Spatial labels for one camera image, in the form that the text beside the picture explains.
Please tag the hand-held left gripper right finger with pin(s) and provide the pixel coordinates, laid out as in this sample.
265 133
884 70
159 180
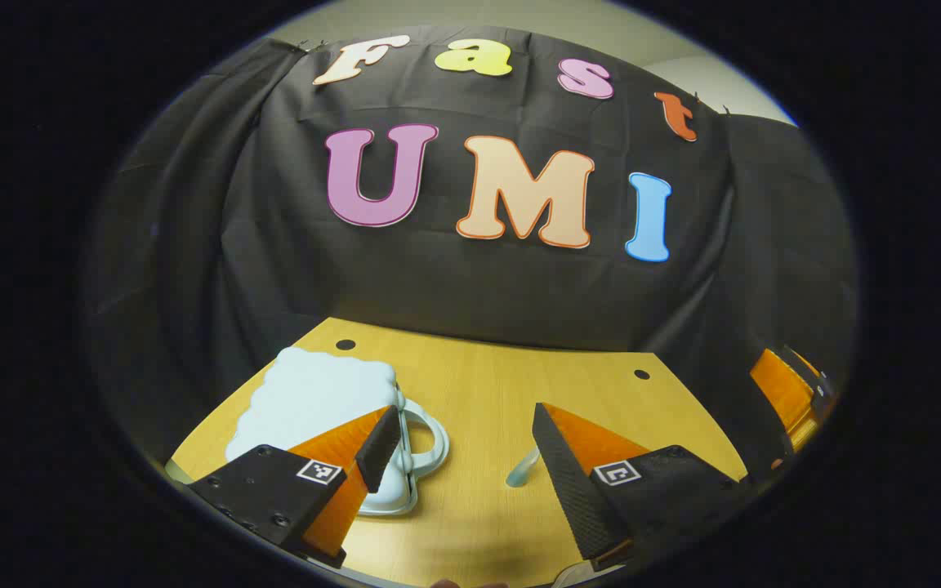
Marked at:
568 482

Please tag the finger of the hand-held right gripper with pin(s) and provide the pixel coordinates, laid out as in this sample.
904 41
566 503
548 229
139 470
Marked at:
820 392
781 396

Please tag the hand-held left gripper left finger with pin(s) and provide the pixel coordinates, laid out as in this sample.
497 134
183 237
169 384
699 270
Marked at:
381 449

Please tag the pale blue tube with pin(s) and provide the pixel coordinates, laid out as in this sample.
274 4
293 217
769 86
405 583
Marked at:
522 469

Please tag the pale blue suitcase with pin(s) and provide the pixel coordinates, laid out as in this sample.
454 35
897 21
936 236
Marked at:
307 400

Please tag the black backdrop cloth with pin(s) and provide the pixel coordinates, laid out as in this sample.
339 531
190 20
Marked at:
470 286

